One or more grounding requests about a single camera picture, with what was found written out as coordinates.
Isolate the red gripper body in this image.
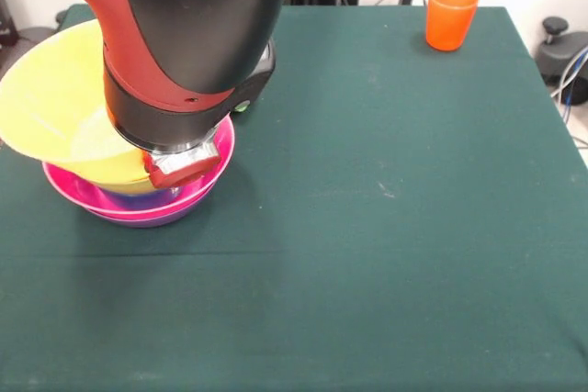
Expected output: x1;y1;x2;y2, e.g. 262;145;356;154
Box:
141;152;222;190

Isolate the large yellow bowl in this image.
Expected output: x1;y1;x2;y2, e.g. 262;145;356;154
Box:
0;19;160;195

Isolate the dark grey equipment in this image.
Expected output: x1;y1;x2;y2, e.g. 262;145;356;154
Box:
0;0;22;51

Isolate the orange cup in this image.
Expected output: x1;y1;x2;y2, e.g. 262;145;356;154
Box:
424;0;481;52

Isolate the blue bowl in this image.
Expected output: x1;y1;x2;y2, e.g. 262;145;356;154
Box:
98;185;183;210

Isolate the blue-grey cable bundle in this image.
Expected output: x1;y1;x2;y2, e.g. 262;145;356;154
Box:
549;45;588;106

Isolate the purple bowl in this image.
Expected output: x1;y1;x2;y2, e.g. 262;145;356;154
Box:
85;201;217;229

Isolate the large pink bowl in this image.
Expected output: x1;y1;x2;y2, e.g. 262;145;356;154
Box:
41;114;237;221

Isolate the dark green tablecloth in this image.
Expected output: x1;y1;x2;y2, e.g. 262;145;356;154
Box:
0;2;588;392

